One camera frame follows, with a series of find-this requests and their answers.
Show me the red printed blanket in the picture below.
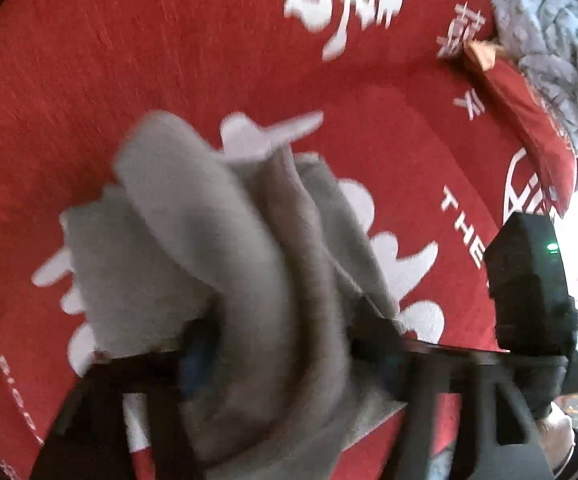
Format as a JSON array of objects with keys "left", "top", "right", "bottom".
[{"left": 0, "top": 0, "right": 578, "bottom": 480}]

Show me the grey patterned cloth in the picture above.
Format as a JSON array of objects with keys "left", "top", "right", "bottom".
[{"left": 489, "top": 0, "right": 578, "bottom": 157}]

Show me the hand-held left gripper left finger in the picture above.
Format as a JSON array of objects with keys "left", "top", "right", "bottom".
[{"left": 29, "top": 316, "right": 220, "bottom": 480}]

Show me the person's right hand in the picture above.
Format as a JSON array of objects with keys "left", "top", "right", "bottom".
[{"left": 536, "top": 404, "right": 577, "bottom": 466}]

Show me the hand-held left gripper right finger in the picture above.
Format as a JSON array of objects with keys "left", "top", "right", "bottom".
[{"left": 346, "top": 296, "right": 557, "bottom": 480}]

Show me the orange-brown cloth piece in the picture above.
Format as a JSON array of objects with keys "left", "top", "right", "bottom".
[{"left": 462, "top": 40, "right": 512, "bottom": 86}]

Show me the grey small garment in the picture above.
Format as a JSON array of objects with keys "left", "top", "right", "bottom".
[{"left": 59, "top": 110, "right": 410, "bottom": 480}]

